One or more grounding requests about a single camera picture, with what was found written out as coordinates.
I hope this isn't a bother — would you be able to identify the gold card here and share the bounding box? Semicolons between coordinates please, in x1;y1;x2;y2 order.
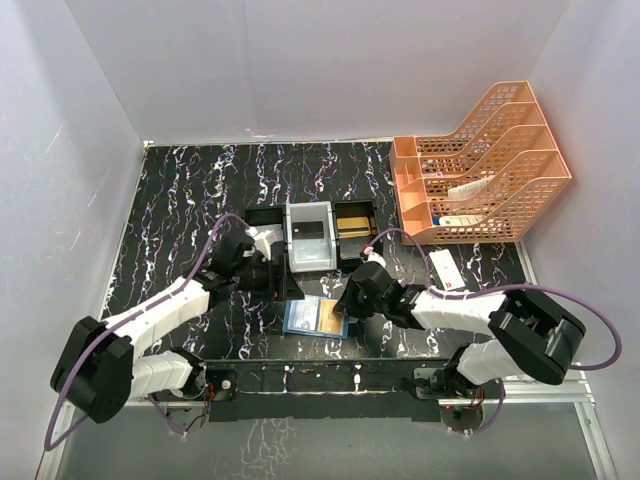
317;299;348;338
367;216;379;237
336;216;369;239

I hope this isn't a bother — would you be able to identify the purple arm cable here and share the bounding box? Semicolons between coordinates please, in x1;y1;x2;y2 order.
44;213;251;451
359;228;624;435

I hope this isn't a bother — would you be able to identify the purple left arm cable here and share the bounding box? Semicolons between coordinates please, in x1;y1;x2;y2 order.
44;213;251;451

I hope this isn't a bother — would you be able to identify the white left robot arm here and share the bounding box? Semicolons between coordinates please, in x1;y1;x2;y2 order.
50;227;287;423

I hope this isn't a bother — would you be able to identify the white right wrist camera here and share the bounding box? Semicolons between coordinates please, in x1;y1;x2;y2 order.
360;246;386;268

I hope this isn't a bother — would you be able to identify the white middle card tray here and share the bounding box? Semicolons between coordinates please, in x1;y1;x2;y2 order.
285;201;337;273

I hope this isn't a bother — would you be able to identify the black card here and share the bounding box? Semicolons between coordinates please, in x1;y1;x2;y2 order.
292;221;325;240

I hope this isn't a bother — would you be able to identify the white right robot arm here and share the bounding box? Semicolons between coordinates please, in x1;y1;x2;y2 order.
334;261;586;397

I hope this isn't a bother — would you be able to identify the orange plastic file organizer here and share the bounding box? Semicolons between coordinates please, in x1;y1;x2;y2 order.
390;80;572;245

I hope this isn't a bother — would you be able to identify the aluminium frame rail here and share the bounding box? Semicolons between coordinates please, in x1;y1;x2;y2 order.
34;239;619;480

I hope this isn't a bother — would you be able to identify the black right card tray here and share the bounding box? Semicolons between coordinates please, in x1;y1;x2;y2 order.
333;199;379;269

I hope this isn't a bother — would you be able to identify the white bottle in organizer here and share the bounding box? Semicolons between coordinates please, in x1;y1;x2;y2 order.
432;215;484;227

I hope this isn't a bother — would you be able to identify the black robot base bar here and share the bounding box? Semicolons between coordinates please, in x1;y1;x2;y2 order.
164;358;507;425

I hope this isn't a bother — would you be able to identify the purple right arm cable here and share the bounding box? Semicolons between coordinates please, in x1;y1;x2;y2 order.
359;228;624;435

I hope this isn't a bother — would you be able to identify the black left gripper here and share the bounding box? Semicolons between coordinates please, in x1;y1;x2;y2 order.
232;254;303;301

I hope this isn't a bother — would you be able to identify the black card tray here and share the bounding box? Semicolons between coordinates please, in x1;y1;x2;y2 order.
244;206;285;238
333;199;379;269

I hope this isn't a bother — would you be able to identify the black left card tray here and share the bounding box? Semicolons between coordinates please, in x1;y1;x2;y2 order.
244;206;285;238

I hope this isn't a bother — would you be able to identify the blue card holder wallet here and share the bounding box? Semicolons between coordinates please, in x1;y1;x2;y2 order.
282;295;357;339

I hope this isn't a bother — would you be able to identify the white paper in organizer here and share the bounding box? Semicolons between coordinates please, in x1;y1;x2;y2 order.
447;175;494;200

